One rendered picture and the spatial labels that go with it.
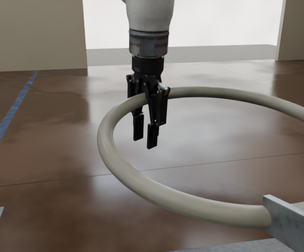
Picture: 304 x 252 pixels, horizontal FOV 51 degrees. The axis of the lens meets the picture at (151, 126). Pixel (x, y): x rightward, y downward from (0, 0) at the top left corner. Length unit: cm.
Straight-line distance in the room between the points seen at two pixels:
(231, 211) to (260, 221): 4
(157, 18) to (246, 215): 43
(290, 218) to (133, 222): 158
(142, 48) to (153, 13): 8
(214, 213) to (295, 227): 10
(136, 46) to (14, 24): 611
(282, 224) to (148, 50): 44
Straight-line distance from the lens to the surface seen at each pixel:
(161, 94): 72
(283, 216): 42
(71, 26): 668
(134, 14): 69
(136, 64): 72
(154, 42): 70
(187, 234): 186
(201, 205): 43
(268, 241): 58
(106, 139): 56
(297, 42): 839
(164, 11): 69
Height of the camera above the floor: 118
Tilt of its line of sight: 21 degrees down
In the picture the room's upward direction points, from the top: straight up
